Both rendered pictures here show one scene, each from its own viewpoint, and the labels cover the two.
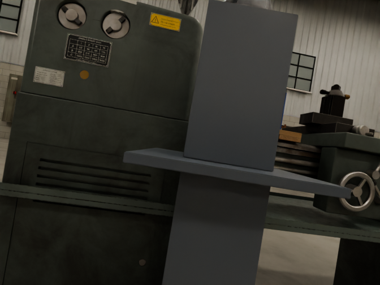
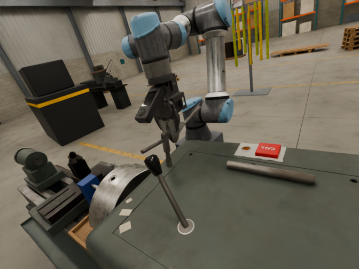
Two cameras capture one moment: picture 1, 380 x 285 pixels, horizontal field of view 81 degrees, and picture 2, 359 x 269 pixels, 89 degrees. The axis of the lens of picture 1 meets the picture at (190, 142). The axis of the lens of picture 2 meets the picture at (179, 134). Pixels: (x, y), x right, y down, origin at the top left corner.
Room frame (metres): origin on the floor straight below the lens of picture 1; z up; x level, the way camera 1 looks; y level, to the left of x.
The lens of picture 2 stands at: (1.29, 0.52, 1.60)
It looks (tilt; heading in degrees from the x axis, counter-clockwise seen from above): 26 degrees down; 227
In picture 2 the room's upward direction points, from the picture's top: 15 degrees counter-clockwise
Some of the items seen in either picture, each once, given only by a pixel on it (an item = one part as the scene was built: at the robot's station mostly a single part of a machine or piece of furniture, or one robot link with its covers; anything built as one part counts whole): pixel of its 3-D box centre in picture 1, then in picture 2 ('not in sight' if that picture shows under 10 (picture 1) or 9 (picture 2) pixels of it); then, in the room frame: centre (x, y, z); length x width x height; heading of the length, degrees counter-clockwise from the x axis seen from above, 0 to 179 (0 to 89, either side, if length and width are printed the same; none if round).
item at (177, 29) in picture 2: not in sight; (164, 37); (0.83, 0.07, 1.62); 0.11 x 0.11 x 0.08; 10
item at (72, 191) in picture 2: (319, 133); (79, 189); (1.14, -0.65, 0.95); 0.43 x 0.18 x 0.04; 7
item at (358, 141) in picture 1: (329, 144); (82, 191); (1.12, -0.70, 0.90); 0.53 x 0.30 x 0.06; 7
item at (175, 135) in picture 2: (182, 1); (178, 127); (0.92, 0.12, 1.36); 0.06 x 0.03 x 0.09; 7
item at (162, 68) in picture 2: not in sight; (156, 70); (0.92, 0.11, 1.55); 0.08 x 0.08 x 0.05
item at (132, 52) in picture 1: (126, 72); (236, 245); (1.02, 0.34, 1.06); 0.59 x 0.48 x 0.39; 97
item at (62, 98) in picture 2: not in sight; (58, 100); (-0.20, -5.54, 0.98); 1.81 x 1.22 x 1.95; 87
